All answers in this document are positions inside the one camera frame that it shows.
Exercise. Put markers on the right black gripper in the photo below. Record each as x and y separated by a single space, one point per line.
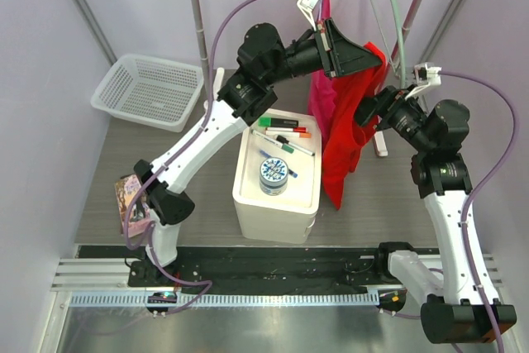
387 104

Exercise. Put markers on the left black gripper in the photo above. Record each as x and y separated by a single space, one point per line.
345 56

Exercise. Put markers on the red t shirt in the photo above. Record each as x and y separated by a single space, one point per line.
346 140

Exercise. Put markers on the mint green hanger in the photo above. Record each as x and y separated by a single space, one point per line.
398 61

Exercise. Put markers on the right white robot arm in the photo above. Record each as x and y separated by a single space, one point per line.
462 305

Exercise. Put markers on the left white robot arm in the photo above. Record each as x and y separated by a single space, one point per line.
263 61

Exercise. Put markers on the pink t shirt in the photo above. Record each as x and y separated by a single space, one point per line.
321 103

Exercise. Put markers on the red whiteboard marker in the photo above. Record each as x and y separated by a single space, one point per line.
286 129

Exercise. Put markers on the green capped white marker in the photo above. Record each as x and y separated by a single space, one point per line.
283 144

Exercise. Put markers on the green highlighter marker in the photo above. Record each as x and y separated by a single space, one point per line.
277 122

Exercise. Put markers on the blue patterned round tin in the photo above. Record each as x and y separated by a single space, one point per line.
273 173

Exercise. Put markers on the blue ballpoint pen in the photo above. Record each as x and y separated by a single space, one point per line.
267 156

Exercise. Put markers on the white foam box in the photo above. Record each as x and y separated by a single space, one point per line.
288 217

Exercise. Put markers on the white plastic basket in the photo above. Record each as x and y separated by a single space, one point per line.
149 91

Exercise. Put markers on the pink illustrated book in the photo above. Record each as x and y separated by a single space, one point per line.
125 190

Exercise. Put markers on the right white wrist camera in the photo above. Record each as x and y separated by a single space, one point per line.
427 77

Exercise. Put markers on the white slotted cable duct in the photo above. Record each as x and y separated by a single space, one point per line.
143 299

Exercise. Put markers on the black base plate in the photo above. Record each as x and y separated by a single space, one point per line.
279 271

